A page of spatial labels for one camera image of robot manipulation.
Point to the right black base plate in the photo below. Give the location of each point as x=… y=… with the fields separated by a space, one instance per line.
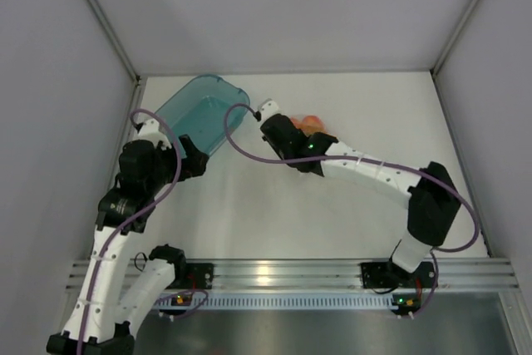
x=385 y=274

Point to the right aluminium frame post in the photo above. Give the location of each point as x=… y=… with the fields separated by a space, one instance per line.
x=464 y=19

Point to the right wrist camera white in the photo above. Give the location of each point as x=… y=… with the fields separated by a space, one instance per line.
x=265 y=110

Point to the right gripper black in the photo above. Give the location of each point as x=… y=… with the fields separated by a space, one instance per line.
x=279 y=154

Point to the white slotted cable duct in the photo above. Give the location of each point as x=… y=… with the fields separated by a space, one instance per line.
x=280 y=301

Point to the teal plastic bin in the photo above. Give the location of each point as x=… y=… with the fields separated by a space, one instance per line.
x=198 y=110

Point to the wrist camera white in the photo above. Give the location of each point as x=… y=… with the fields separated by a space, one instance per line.
x=265 y=110
x=151 y=131

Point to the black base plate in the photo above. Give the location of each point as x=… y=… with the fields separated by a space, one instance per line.
x=385 y=274
x=194 y=276

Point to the aluminium mounting rail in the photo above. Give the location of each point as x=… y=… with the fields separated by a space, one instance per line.
x=454 y=275

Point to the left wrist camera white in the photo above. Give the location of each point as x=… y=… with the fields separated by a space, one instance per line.
x=151 y=131

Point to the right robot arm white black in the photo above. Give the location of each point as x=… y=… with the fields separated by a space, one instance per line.
x=426 y=194

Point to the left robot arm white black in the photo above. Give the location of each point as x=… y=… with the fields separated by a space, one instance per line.
x=106 y=319

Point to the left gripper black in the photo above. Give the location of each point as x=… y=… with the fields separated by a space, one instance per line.
x=195 y=162

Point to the aluminium frame post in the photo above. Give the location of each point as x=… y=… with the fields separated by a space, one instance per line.
x=110 y=33
x=464 y=19

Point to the clear zip top bag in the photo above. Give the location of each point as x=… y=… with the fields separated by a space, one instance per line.
x=309 y=125

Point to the left aluminium frame post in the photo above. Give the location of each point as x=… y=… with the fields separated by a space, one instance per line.
x=110 y=33

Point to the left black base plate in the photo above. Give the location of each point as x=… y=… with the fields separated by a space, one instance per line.
x=194 y=276

